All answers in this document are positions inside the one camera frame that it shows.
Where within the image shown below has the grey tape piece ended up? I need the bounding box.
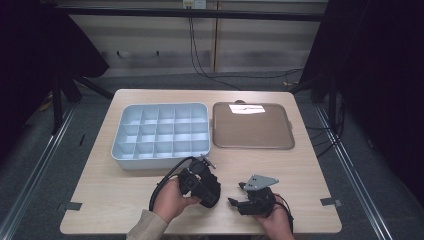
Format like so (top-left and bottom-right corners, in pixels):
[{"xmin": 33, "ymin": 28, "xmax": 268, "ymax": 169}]
[
  {"xmin": 56, "ymin": 201, "xmax": 83, "ymax": 213},
  {"xmin": 319, "ymin": 196, "xmax": 344, "ymax": 208}
]

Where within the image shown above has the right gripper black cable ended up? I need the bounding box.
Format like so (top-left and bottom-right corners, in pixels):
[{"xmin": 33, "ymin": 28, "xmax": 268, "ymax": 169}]
[{"xmin": 274, "ymin": 194, "xmax": 295, "ymax": 235}]

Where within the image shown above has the black floor cable bundle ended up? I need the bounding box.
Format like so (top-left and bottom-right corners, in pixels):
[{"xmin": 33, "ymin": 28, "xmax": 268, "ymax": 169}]
[{"xmin": 305, "ymin": 91, "xmax": 348, "ymax": 160}]

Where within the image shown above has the grey divided storage box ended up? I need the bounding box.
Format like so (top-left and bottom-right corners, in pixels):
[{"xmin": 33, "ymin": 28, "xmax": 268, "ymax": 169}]
[{"xmin": 110, "ymin": 101, "xmax": 212, "ymax": 171}]

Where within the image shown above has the black metal stand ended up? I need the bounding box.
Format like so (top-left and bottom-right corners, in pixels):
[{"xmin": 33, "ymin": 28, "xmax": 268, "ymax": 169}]
[
  {"xmin": 287, "ymin": 73, "xmax": 338, "ymax": 125},
  {"xmin": 49, "ymin": 74, "xmax": 115, "ymax": 136}
]

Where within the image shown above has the black hanging wall cable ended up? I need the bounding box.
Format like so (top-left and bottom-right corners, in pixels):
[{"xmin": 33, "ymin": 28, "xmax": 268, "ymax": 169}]
[{"xmin": 187, "ymin": 15, "xmax": 243, "ymax": 92}]

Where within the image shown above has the black curtain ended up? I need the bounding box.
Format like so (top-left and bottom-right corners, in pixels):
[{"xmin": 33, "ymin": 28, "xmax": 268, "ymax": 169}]
[
  {"xmin": 299, "ymin": 0, "xmax": 424, "ymax": 209},
  {"xmin": 0, "ymin": 0, "xmax": 110, "ymax": 159}
]

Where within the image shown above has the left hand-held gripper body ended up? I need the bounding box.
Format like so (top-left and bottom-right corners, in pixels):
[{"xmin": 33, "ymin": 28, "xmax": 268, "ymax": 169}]
[{"xmin": 179, "ymin": 155, "xmax": 217, "ymax": 198}]

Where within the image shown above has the black horizontal metal bar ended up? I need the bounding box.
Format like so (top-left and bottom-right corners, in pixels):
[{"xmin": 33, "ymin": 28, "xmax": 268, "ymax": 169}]
[{"xmin": 54, "ymin": 7, "xmax": 326, "ymax": 22}]

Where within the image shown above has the person's right hand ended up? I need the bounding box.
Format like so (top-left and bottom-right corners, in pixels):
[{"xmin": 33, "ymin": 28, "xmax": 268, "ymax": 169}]
[{"xmin": 254, "ymin": 199, "xmax": 297, "ymax": 240}]

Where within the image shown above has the person's left hand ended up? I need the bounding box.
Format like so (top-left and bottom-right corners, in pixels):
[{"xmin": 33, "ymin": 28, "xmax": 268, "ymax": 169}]
[{"xmin": 151, "ymin": 177, "xmax": 203, "ymax": 224}]

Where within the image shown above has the brown flat lid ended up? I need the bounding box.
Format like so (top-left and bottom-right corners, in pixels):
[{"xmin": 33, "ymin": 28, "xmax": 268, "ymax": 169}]
[{"xmin": 212, "ymin": 99, "xmax": 296, "ymax": 151}]

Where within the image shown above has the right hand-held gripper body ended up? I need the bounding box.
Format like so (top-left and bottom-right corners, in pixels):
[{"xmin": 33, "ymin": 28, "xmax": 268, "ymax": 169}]
[{"xmin": 242, "ymin": 174, "xmax": 280, "ymax": 217}]

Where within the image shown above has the white wall socket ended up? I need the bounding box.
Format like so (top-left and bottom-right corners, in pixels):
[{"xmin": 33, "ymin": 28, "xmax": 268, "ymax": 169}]
[{"xmin": 182, "ymin": 0, "xmax": 208, "ymax": 10}]

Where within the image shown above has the aluminium floor rail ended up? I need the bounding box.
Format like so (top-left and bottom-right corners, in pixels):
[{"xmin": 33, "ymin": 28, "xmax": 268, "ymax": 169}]
[
  {"xmin": 0, "ymin": 105, "xmax": 77, "ymax": 240},
  {"xmin": 314, "ymin": 104, "xmax": 395, "ymax": 240}
]

